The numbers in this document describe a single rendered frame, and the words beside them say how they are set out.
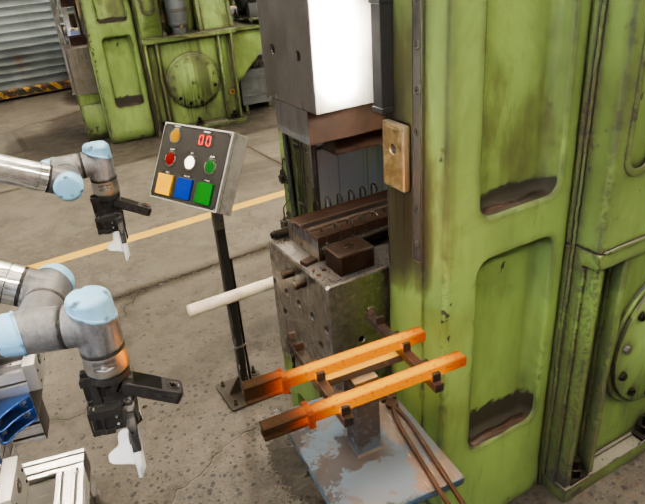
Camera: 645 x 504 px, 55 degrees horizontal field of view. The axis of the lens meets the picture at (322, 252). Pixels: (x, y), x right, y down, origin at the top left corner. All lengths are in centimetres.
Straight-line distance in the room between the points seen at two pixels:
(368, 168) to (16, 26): 774
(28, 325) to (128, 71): 557
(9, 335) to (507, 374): 145
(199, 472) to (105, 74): 465
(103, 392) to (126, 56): 554
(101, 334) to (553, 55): 122
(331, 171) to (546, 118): 72
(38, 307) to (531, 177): 123
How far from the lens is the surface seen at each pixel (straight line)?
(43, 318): 112
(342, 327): 181
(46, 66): 959
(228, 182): 217
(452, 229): 154
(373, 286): 181
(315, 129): 171
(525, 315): 198
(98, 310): 108
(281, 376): 134
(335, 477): 150
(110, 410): 119
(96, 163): 191
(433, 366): 135
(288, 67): 174
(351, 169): 213
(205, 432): 269
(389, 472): 151
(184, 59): 653
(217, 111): 674
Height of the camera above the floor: 180
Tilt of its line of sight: 28 degrees down
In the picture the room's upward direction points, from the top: 5 degrees counter-clockwise
